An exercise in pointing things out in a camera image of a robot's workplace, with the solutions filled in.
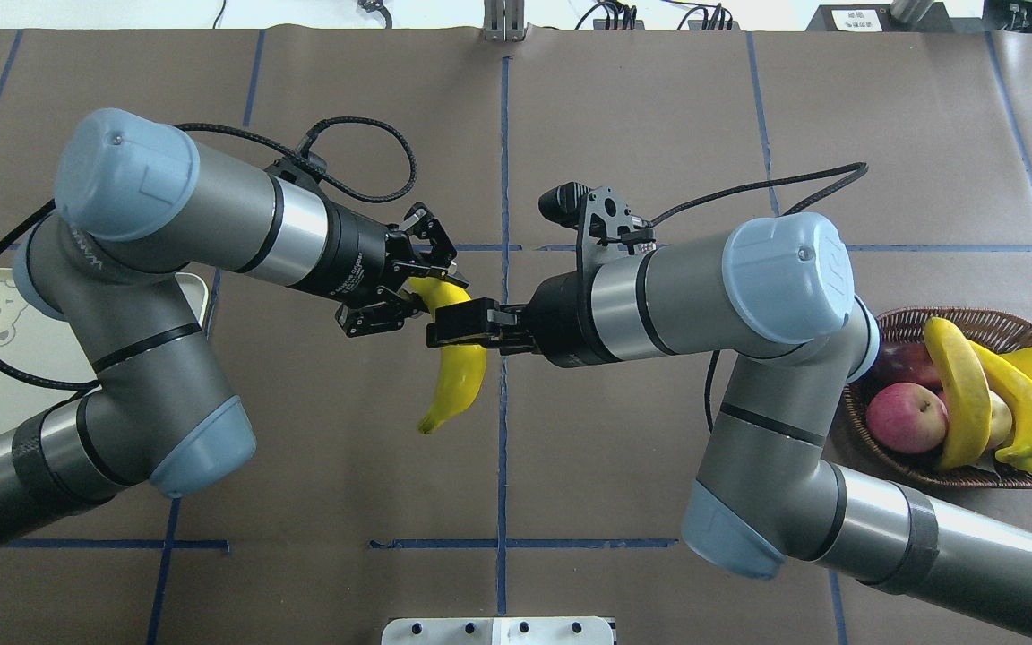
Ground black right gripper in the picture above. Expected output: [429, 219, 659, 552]
[426, 272, 602, 368]

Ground aluminium frame post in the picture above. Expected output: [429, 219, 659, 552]
[482, 0, 528, 42]

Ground pink red apple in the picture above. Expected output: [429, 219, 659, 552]
[865, 383, 949, 454]

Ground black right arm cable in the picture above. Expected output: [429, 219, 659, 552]
[641, 162, 869, 431]

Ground white bear tray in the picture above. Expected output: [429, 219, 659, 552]
[0, 266, 211, 462]

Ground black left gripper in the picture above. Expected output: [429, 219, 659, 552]
[290, 202, 469, 338]

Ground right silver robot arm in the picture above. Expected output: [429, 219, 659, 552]
[427, 212, 1032, 637]

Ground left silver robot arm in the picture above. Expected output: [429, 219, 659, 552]
[0, 107, 464, 546]

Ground woven wicker basket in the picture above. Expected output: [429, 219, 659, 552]
[843, 307, 1032, 489]

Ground black label box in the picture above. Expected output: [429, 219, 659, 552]
[805, 4, 910, 33]

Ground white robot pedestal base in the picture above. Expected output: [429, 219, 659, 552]
[381, 615, 618, 644]

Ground dark red apple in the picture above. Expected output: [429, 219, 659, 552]
[867, 341, 942, 391]

